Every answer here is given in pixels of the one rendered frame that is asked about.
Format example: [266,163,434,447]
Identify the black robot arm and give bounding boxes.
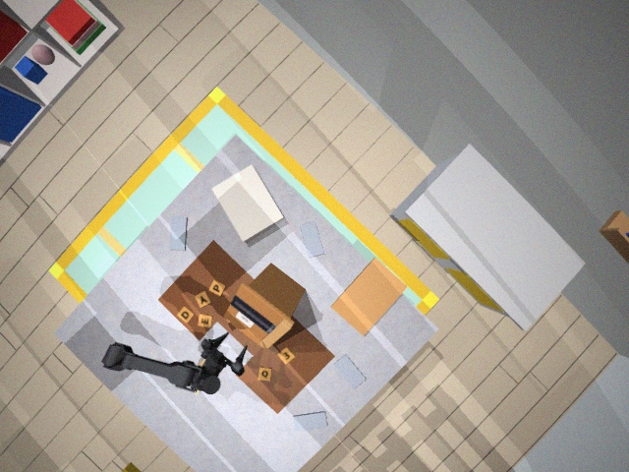
[101,342,224,394]

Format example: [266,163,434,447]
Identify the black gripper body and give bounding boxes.
[200,339,245,377]

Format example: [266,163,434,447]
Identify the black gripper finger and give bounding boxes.
[209,332,229,349]
[236,345,248,366]

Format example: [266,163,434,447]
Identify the white paper ticket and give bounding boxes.
[236,312,254,328]

